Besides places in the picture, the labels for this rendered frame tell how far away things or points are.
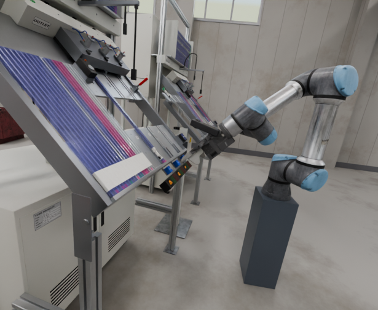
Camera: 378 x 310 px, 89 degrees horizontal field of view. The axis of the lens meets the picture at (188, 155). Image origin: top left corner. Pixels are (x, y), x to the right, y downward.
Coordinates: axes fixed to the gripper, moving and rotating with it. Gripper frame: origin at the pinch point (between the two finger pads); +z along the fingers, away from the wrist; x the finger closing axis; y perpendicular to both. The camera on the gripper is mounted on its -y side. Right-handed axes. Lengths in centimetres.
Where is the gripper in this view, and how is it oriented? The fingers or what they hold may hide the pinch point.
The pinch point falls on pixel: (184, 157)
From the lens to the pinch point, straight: 79.2
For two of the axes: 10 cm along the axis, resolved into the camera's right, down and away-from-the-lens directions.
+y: 6.3, 7.8, 0.0
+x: 2.6, -2.2, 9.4
